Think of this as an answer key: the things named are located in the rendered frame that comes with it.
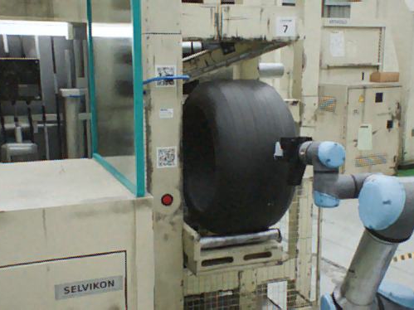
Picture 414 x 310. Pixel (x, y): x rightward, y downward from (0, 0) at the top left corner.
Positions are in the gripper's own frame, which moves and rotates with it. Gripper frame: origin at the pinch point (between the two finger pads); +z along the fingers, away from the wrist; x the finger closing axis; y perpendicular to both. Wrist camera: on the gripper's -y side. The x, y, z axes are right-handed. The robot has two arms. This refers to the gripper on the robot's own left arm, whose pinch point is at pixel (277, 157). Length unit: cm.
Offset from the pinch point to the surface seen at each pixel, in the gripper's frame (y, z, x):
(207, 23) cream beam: 53, 42, 7
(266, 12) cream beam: 57, 42, -19
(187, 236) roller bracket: -28.4, 20.7, 27.2
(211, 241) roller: -30.8, 18.7, 19.0
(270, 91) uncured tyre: 23.4, 13.3, -4.7
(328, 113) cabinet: 17, 393, -276
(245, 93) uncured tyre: 23.0, 12.8, 5.2
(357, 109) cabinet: 19, 370, -299
